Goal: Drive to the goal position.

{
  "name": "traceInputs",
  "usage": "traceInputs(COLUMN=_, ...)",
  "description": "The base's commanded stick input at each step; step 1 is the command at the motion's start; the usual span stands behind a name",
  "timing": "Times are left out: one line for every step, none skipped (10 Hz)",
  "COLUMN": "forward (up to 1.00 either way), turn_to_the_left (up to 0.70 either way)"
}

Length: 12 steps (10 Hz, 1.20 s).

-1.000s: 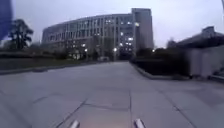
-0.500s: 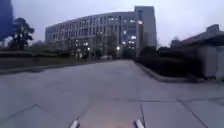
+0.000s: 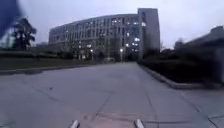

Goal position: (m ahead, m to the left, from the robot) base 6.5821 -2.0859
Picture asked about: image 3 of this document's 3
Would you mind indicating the white car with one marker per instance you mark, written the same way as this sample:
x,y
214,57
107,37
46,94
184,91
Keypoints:
x,y
109,60

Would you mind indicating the street lamp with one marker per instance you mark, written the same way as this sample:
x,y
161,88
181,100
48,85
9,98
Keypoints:
x,y
121,55

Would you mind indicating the large curved building with tower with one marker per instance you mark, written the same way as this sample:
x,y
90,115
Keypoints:
x,y
106,36

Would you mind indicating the grey concrete slab road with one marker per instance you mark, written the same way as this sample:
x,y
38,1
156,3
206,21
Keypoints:
x,y
110,93

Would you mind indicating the grey concrete kerb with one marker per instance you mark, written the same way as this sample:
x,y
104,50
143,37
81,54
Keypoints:
x,y
166,82
33,70

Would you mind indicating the robot's own part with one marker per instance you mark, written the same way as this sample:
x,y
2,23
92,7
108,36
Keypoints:
x,y
74,124
139,123

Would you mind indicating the dark trimmed hedge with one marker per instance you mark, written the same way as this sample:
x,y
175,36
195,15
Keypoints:
x,y
180,68

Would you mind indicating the grass strip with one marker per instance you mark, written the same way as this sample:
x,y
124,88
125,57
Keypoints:
x,y
33,62

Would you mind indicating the tree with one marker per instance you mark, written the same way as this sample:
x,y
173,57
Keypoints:
x,y
23,35

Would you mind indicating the low grey building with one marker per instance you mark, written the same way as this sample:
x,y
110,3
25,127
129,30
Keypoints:
x,y
206,40

